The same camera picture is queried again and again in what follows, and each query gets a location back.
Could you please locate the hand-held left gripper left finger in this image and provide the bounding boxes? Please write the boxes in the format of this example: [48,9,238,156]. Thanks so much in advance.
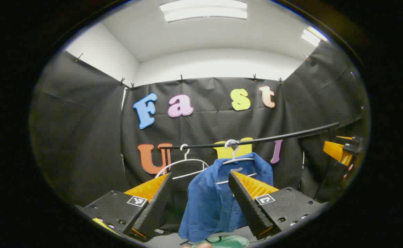
[81,173,173,241]

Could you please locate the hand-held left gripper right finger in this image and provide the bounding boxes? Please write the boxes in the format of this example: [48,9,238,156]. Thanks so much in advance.
[228,169,327,241]

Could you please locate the blue shirt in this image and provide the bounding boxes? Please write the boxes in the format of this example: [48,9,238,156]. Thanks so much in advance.
[178,153,274,242]

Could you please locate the black clothes rack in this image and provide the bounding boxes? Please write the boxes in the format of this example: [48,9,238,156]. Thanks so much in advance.
[158,122,340,149]

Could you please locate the empty white clothes hanger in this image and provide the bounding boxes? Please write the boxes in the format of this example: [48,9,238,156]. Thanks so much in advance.
[154,144,209,180]

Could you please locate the black backdrop cloth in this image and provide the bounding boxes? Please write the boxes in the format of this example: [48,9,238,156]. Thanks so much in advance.
[29,41,371,235]

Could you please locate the small ceiling light panel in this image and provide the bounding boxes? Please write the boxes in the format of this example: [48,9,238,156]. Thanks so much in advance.
[301,27,328,47]

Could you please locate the large ceiling light panel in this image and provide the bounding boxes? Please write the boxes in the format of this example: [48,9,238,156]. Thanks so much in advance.
[159,0,248,23]

